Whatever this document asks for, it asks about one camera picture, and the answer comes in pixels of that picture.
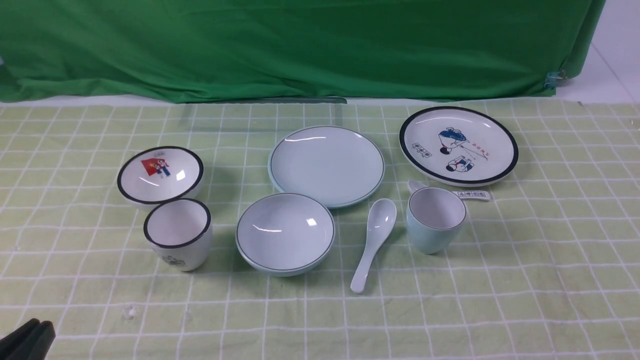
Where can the binder clip on backdrop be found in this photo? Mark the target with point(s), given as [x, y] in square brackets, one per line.
[555, 79]

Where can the white bowl with black rim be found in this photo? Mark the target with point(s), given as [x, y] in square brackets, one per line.
[160, 175]

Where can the green backdrop cloth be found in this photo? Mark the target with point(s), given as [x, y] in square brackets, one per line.
[195, 51]

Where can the light blue bowl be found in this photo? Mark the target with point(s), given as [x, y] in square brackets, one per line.
[285, 234]

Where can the light green checkered tablecloth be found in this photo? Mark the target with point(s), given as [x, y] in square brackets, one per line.
[548, 270]

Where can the light blue cup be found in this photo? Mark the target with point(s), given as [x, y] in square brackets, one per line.
[434, 219]

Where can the light blue ceramic spoon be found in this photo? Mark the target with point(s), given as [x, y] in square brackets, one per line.
[380, 223]

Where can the white spoon with print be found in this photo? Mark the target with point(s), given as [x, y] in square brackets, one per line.
[480, 195]

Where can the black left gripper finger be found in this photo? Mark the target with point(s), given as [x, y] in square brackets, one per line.
[31, 341]

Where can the white plate with cartoon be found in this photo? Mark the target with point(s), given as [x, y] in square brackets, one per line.
[458, 146]

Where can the white cup with black rim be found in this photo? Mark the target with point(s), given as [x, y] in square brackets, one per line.
[179, 231]

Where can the light blue plate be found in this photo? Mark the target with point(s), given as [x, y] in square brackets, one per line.
[335, 166]

